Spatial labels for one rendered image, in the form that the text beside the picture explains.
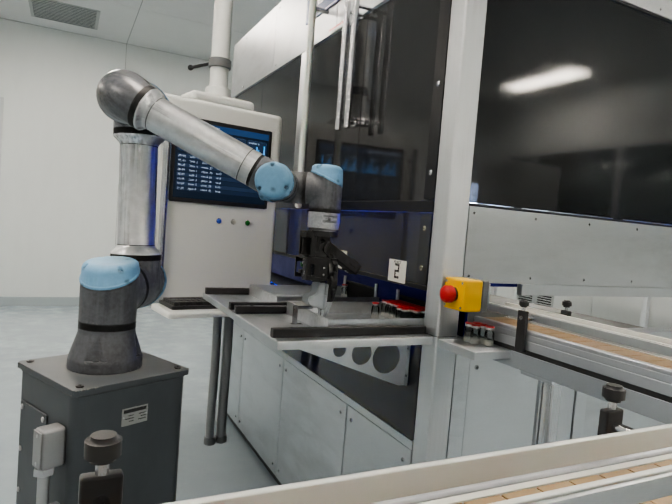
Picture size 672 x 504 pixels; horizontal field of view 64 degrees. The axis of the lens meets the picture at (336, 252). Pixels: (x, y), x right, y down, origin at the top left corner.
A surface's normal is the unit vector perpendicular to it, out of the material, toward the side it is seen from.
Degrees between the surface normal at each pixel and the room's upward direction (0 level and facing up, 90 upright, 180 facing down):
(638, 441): 90
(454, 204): 90
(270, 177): 90
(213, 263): 90
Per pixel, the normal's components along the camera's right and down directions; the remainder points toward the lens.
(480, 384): 0.44, 0.08
